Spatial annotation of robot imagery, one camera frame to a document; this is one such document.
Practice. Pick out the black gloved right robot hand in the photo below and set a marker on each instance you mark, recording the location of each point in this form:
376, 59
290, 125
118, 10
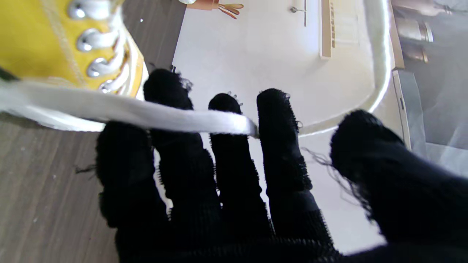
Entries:
226, 219

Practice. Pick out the white shoelace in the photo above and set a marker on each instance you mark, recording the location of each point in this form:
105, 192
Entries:
182, 118

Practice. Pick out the yellow canvas sneaker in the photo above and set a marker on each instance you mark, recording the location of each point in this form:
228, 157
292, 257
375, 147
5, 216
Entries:
36, 36

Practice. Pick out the terracotta pot with wooden utensils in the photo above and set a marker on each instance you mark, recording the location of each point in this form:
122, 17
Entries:
219, 5

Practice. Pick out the metal tap fixture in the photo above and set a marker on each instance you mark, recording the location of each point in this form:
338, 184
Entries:
298, 10

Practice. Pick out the glass bottles on shelf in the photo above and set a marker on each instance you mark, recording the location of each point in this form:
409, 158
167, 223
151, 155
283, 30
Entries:
416, 31

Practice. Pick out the wooden wall shelf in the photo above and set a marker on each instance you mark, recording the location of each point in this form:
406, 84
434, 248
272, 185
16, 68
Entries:
325, 29

